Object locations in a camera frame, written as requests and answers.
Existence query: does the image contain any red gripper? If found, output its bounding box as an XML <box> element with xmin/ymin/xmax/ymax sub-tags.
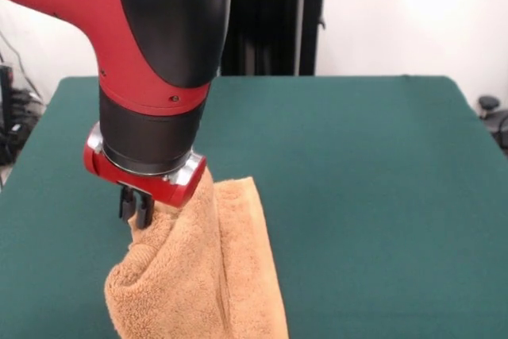
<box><xmin>83</xmin><ymin>122</ymin><xmax>208</xmax><ymax>231</ymax></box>

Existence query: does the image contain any orange terry towel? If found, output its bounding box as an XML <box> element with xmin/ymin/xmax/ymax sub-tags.
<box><xmin>103</xmin><ymin>171</ymin><xmax>291</xmax><ymax>339</ymax></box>

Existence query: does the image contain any black computer case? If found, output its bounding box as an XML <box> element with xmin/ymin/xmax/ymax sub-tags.
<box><xmin>0</xmin><ymin>63</ymin><xmax>16</xmax><ymax>133</ymax></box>

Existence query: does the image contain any dark green table cloth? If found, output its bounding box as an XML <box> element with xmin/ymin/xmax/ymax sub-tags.
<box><xmin>0</xmin><ymin>74</ymin><xmax>508</xmax><ymax>339</ymax></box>

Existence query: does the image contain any black office chair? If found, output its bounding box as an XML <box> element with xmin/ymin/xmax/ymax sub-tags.
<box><xmin>478</xmin><ymin>94</ymin><xmax>508</xmax><ymax>156</ymax></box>

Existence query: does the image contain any grey cable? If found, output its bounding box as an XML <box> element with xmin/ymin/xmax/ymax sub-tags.
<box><xmin>0</xmin><ymin>31</ymin><xmax>44</xmax><ymax>102</ymax></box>

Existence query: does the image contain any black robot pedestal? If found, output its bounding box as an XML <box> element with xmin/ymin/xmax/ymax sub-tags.
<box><xmin>220</xmin><ymin>0</ymin><xmax>343</xmax><ymax>77</ymax></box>

